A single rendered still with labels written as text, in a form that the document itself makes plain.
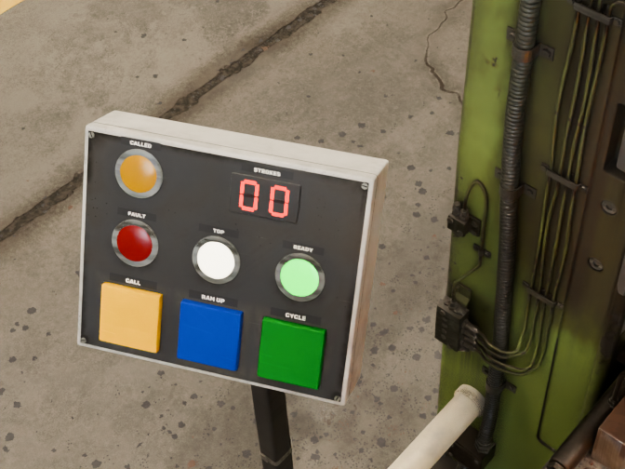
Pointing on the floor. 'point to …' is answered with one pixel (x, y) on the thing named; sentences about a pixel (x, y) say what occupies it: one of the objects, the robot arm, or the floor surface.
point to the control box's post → (272, 425)
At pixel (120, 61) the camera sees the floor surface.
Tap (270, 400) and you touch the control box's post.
